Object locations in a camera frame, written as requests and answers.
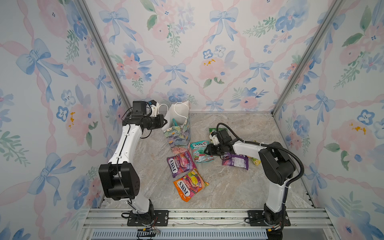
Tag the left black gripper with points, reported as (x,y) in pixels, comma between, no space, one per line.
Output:
(159,118)

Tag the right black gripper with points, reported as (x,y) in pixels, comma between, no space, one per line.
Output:
(210,148)

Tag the teal Fox's candy bag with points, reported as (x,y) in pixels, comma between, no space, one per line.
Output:
(198,152)

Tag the floral paper bag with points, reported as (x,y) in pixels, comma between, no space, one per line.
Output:
(177,130)

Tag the orange Fox's candy bag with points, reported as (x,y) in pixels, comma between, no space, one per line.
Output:
(189,185)

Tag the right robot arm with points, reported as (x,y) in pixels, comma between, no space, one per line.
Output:
(278,167)

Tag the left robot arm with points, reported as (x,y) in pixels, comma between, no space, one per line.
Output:
(118,177)

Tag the green Fox's candy bag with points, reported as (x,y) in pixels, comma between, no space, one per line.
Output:
(212,130)

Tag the purple Fox's candy bag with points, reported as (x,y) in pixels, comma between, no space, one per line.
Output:
(181,163)

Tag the purple snack packet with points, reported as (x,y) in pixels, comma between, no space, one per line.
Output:
(233,160)

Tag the yellow snack packet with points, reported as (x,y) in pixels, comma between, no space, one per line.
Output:
(256,161)

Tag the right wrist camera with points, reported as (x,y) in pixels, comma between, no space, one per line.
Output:
(215,138)

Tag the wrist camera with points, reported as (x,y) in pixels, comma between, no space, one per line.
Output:
(143,108)
(215,138)

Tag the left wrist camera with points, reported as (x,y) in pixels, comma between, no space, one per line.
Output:
(143,108)

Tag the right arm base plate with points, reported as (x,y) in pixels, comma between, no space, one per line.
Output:
(261,218)

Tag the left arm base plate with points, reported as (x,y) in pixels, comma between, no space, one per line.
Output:
(157,218)

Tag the aluminium rail frame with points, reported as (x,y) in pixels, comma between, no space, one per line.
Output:
(208,224)

